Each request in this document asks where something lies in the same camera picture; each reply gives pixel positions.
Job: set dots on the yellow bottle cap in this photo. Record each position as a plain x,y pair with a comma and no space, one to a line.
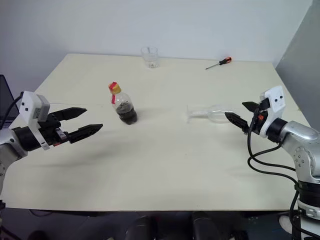
114,87

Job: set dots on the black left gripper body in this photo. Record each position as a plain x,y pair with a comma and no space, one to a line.
50,130

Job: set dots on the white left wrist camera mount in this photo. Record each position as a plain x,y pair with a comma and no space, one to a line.
28,107

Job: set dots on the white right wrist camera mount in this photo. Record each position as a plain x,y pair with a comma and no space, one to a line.
275,98

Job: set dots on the red and black screwdriver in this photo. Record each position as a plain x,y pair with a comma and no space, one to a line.
225,60

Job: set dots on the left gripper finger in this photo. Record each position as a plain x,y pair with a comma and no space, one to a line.
86,131
72,113

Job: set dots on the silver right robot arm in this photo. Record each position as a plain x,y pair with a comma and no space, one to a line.
300,135

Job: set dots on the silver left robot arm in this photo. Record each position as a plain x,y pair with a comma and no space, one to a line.
7,150

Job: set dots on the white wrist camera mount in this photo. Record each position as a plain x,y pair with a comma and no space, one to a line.
275,98
28,107

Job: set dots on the small dark liquid bottle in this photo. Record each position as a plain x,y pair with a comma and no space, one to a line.
127,115

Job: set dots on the clear glass tumbler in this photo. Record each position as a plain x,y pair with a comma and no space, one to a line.
150,60

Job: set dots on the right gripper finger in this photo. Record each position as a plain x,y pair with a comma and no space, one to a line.
237,120
252,106

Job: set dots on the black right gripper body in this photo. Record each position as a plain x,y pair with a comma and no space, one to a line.
258,124

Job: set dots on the clear plastic object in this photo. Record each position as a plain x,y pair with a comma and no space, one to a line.
217,115

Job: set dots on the white rounded object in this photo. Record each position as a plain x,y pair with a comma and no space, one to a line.
285,225

